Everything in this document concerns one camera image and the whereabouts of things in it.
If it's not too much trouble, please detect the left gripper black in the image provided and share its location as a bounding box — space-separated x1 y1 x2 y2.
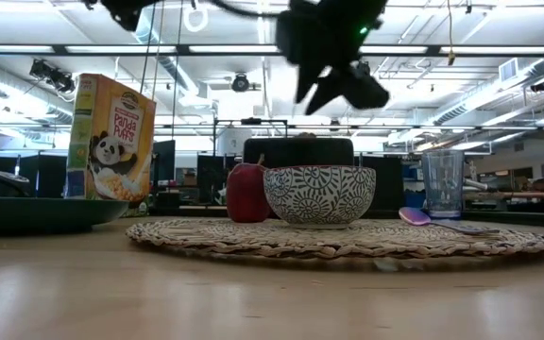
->
295 0 391 116

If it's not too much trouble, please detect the blue white patterned bowl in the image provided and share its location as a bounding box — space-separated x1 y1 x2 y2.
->
263 164 377 230

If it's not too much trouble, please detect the red apple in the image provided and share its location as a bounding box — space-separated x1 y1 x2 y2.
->
226 153 273 224

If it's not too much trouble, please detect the iridescent purple spoon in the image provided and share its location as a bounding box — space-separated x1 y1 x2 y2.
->
398 206 502 236

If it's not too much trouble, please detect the panda puffs cereal box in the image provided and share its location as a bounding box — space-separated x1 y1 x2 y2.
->
66 73 157 217

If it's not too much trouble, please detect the dark green plate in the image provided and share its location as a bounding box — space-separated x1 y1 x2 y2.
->
0 196 130 236

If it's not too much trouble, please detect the black two-slot toaster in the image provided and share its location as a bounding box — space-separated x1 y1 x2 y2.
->
242 136 356 221

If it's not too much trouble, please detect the black monitor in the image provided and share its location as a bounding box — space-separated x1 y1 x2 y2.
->
195 154 229 205
152 140 177 183
368 155 406 212

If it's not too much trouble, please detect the clear drinking glass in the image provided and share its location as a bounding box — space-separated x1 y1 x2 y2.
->
421 149 466 221

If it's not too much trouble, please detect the round woven straw placemat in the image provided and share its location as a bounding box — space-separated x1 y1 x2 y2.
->
125 216 544 260

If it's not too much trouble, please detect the black office chair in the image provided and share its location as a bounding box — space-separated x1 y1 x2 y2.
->
0 170 31 198

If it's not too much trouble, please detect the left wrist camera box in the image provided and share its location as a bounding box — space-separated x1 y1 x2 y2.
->
275 9 301 65

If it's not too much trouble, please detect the yellow hanging cable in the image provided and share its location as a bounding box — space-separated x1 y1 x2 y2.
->
446 0 457 66

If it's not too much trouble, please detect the black aluminium table frame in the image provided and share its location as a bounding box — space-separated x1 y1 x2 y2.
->
151 206 544 229

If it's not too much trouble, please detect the white hanging ring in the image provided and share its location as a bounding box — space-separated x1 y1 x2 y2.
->
182 4 210 33

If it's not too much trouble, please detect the black overhead frame beam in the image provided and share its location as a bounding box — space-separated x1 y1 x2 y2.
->
0 43 544 58

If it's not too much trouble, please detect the black mounted ceiling camera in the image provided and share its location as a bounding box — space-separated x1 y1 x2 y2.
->
28 59 76 94

